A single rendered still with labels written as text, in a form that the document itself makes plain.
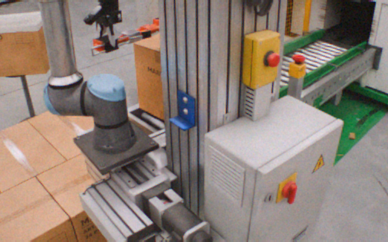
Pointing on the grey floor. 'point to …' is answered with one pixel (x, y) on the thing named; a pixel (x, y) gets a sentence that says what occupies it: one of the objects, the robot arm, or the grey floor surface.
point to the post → (296, 75)
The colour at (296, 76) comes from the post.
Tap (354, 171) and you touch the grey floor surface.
